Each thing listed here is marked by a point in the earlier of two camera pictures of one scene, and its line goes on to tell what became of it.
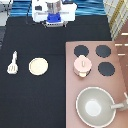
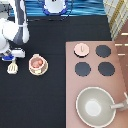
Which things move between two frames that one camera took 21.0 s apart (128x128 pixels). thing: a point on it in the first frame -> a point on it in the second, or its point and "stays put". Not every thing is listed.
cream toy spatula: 12,68 stays put
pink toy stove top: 106,73 stays put
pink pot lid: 82,64 -> 81,49
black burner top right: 103,51 stays put
